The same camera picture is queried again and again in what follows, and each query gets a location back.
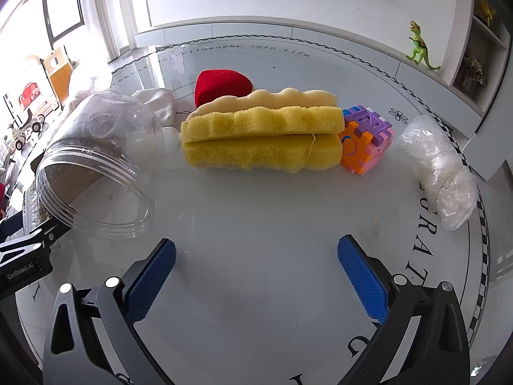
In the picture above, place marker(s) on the clear plastic bag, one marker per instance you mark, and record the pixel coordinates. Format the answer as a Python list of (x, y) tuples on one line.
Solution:
[(437, 160)]

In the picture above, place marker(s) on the dried flower bunch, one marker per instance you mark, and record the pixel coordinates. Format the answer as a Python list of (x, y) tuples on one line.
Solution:
[(475, 70)]

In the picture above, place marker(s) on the clear plastic jar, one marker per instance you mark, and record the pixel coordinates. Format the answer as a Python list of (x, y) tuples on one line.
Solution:
[(100, 136)]

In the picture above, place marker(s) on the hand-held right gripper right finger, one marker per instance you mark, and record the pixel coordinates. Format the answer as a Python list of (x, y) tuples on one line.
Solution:
[(364, 280)]

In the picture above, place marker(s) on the white cloth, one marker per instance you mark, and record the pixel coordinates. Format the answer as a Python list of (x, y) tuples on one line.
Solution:
[(158, 104)]

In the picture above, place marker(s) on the white curtain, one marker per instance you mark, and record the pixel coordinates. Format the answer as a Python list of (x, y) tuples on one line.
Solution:
[(112, 12)]

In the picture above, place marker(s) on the colourful puzzle cube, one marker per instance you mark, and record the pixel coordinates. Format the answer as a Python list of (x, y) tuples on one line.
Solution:
[(360, 144)]

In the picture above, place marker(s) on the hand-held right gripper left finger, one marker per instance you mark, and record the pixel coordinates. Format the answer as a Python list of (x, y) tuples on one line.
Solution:
[(152, 280)]

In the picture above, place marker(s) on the window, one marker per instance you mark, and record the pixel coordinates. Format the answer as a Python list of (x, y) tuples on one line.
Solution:
[(64, 4)]

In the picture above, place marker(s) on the orange toy chair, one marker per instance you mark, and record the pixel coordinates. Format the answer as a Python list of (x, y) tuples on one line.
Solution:
[(58, 76)]

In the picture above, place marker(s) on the red sponge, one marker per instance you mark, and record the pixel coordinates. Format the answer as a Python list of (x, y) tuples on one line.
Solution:
[(220, 86)]

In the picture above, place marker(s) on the red toy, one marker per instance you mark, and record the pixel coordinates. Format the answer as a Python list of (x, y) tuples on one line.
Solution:
[(30, 94)]

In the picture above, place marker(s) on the green toy dinosaur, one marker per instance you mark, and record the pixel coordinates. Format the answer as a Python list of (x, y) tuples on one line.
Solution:
[(421, 48)]

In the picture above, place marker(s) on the toy car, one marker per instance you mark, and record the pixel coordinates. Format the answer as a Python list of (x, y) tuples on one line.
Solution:
[(35, 122), (18, 140)]

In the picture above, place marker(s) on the yellow toy dinosaur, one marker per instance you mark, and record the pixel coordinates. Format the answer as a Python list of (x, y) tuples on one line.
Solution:
[(485, 8)]

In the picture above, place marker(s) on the white shelf unit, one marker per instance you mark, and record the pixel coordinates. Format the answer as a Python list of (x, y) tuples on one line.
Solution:
[(495, 39)]

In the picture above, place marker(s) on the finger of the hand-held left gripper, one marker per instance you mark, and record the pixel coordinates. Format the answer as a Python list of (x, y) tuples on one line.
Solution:
[(44, 238), (10, 227)]

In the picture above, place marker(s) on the yellow wavy sponge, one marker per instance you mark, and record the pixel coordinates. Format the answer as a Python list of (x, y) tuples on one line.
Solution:
[(260, 140)]

